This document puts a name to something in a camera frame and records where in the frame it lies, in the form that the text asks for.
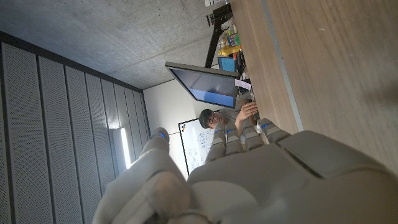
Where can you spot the seated person grey t-shirt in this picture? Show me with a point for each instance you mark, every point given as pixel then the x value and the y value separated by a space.
pixel 211 119

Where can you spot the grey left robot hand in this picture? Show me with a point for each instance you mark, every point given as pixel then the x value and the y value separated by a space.
pixel 264 186

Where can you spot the long ceiling lamp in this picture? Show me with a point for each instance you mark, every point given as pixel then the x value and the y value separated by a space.
pixel 124 149

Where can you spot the whiteboard with black frame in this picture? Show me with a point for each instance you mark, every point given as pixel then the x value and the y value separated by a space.
pixel 196 146

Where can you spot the black computer monitor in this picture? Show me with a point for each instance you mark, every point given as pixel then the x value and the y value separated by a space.
pixel 211 87

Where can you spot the white paper note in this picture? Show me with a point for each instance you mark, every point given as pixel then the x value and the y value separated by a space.
pixel 242 84

